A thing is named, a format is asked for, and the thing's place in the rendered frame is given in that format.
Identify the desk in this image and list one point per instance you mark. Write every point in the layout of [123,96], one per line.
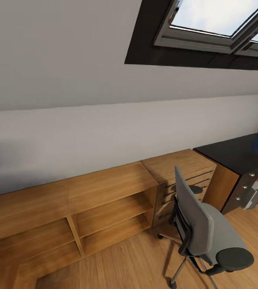
[239,155]

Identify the fixed window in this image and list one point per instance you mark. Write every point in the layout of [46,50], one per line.
[214,34]

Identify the swivel chair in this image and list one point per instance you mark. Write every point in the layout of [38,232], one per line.
[205,234]

